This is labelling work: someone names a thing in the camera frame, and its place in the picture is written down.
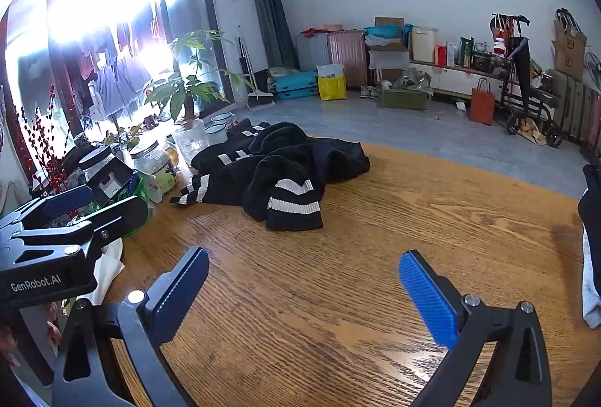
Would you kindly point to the grey folded garment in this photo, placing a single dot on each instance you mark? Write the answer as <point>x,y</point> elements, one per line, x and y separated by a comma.
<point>592,285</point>

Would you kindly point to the potted green plant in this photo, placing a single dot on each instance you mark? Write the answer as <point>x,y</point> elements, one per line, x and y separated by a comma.
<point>188,83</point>

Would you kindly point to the white tissue paper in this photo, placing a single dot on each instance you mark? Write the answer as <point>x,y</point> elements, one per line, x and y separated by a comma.
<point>108,271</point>

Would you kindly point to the orange paper bag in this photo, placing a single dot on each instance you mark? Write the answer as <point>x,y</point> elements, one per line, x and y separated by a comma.
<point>482,106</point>

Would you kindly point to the low white cabinet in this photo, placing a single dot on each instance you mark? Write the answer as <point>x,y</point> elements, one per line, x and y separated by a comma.
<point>462,81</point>

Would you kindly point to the olive green box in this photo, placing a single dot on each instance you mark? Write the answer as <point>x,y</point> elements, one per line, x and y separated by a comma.
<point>406,99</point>

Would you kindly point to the standing fan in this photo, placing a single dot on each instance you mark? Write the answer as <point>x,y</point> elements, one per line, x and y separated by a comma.
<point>594,69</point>

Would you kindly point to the clear plastic container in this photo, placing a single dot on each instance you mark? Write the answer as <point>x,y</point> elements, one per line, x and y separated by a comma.
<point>190,144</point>

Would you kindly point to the person's left hand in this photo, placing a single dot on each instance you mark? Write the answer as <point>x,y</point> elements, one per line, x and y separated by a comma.
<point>53,333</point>

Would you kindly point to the large pink ribbed suitcase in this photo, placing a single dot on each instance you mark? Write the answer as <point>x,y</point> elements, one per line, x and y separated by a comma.
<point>347,52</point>

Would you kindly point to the brown crumpled paper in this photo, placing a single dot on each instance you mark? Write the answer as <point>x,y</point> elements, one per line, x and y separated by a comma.
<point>533,132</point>

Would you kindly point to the yellow shopping bag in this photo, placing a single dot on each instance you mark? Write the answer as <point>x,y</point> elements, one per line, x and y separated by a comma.
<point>332,87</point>

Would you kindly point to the broom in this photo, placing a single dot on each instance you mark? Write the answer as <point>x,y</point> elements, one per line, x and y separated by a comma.
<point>260,99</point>

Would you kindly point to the teal plastic crates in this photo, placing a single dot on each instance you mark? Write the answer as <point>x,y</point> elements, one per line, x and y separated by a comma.
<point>296,85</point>

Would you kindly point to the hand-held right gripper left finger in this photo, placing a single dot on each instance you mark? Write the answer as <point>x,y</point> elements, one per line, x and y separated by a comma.
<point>181,294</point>

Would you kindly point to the stack of folded black clothes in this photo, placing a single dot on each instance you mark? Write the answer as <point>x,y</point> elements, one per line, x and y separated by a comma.
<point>591,205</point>

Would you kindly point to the red berry branches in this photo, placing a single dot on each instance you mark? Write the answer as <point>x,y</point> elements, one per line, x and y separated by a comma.
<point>44,144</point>

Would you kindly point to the brown shipping cardboard box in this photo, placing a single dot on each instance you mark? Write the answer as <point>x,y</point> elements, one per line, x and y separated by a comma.
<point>570,36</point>
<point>568,62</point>

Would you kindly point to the white enamel mug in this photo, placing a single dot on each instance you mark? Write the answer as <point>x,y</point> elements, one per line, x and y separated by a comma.
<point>224,120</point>
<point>216,135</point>

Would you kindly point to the small pink suitcase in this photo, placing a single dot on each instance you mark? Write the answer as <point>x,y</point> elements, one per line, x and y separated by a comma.
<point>594,120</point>

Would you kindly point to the glass jar with black lid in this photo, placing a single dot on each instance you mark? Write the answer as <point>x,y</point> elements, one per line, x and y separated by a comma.
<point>148,156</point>

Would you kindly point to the black box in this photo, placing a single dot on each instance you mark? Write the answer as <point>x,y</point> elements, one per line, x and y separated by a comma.
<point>110,172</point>

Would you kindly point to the green mesh bag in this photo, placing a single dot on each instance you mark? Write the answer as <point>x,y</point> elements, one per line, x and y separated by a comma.
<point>136,210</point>

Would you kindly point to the white lidded bucket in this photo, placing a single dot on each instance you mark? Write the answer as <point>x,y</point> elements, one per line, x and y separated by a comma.
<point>424,45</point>

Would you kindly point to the sliding glass door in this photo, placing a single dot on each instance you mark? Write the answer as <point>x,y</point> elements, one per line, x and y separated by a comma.
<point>37,59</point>

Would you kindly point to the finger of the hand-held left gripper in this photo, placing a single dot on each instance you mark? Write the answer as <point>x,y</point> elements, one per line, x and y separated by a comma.
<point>122,214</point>
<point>68,200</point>

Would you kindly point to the large olive suitcase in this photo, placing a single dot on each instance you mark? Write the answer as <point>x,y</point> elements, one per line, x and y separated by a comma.
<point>558,102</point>

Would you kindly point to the small olive suitcase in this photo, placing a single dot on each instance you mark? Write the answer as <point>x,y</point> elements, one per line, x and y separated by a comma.
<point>577,111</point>

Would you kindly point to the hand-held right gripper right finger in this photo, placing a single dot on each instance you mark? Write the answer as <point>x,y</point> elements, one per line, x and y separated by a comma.
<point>427,299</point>

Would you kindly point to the pair of shoes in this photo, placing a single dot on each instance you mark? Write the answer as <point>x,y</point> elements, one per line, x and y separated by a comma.
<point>370,92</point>

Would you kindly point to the red box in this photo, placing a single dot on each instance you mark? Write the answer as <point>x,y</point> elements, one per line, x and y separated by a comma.
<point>440,56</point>

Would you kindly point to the black knee scooter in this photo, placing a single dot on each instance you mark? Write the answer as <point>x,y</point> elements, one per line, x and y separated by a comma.
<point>519,74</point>

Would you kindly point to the pile of open cardboard boxes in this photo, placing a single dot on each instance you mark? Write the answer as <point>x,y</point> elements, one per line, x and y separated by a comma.
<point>387,48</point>

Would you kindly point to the black white-striped sweater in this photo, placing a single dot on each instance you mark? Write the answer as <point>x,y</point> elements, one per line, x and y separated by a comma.
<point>281,167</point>

